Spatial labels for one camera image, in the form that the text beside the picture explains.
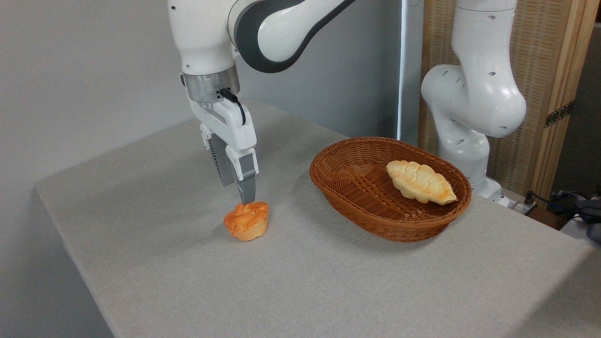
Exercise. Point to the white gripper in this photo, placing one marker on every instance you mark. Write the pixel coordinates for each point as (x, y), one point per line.
(232, 126)

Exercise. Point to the orange round bread roll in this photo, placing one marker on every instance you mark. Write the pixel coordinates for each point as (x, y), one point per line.
(246, 221)

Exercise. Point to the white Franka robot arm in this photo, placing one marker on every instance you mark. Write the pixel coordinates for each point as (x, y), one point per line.
(479, 94)

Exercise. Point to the pale braided long bread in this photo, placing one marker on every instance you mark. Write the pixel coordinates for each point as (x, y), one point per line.
(420, 182)

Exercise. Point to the grey tablecloth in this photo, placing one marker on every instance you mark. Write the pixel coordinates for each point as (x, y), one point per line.
(235, 291)

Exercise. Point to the brown wicker basket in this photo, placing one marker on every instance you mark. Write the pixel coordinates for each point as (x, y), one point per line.
(399, 220)

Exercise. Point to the dark metal hinge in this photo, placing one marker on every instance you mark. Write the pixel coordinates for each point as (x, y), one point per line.
(558, 114)

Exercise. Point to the wooden rattan folding screen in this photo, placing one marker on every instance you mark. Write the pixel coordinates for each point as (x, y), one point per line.
(540, 47)

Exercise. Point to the white vertical post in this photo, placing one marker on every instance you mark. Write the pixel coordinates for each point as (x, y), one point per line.
(409, 70)

